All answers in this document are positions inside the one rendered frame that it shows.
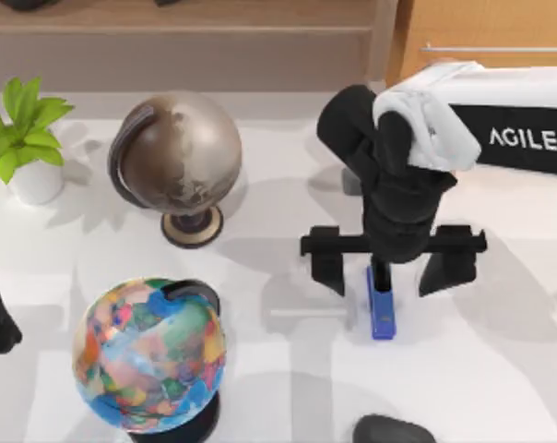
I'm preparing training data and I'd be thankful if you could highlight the blue stapler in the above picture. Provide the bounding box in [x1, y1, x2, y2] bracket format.
[365, 258, 398, 341]

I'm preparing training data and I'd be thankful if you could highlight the black rounded object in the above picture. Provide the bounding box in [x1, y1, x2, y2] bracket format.
[351, 413, 435, 443]

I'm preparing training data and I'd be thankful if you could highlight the brown and silver globe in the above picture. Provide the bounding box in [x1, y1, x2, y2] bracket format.
[106, 90, 243, 249]

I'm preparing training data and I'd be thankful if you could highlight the colourful globe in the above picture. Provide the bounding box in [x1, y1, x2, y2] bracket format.
[72, 276, 229, 436]

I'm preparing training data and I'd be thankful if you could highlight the wooden cupboard door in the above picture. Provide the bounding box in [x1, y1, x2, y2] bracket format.
[383, 0, 557, 90]

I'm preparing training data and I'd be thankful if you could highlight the open wooden shelf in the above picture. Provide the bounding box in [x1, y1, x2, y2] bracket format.
[0, 0, 398, 94]

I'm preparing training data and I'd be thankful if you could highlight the green plant in white pot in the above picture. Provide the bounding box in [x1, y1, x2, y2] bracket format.
[0, 76, 76, 206]

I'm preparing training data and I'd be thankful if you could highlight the long metal handle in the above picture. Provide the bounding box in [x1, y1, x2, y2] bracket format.
[421, 42, 557, 55]

